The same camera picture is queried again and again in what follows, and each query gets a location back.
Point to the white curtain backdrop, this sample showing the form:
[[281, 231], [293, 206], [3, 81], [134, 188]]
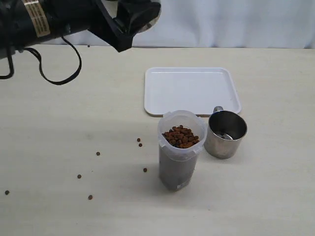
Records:
[[232, 24]]

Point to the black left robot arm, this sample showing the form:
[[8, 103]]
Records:
[[25, 23]]

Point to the translucent plastic container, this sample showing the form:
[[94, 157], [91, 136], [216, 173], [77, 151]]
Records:
[[181, 136]]

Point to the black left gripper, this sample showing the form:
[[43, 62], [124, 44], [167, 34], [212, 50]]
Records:
[[115, 24]]

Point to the steel mug with kibble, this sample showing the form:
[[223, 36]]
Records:
[[149, 25]]

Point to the white plastic tray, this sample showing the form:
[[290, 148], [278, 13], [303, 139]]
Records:
[[195, 89]]

